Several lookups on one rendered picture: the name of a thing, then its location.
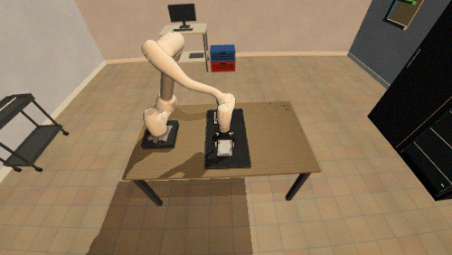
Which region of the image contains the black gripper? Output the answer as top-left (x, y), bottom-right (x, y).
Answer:
top-left (212, 131), bottom-right (237, 147)

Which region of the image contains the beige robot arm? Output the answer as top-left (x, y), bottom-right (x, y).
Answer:
top-left (142, 31), bottom-right (235, 143)

